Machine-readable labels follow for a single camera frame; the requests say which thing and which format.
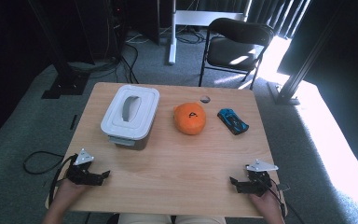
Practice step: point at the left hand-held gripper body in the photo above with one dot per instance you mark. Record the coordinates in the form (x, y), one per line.
(80, 172)

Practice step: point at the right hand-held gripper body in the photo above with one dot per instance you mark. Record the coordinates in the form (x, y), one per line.
(259, 180)

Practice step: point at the grey translucent storage box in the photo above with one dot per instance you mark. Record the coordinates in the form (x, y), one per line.
(136, 141)

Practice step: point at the blue toy car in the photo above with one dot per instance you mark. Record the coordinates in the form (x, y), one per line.
(233, 121)

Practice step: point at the orange plush toy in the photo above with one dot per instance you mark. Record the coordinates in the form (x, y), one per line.
(190, 119)

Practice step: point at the person's left hand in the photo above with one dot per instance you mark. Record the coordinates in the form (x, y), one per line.
(71, 191)

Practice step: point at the person's right hand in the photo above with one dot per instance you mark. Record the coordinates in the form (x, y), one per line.
(268, 202)

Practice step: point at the small black stick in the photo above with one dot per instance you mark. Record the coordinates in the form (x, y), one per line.
(73, 122)

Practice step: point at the black stand with base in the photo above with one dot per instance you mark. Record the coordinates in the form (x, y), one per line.
(65, 81)

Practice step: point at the dark metal profile stand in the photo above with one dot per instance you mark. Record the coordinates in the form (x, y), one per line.
(292, 84)

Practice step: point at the black folding chair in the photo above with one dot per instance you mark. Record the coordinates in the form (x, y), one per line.
(236, 53)

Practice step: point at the dark cabinet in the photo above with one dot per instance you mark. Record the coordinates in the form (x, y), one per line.
(105, 28)

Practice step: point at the white desk frame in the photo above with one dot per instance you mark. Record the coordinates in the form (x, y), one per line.
(199, 18)

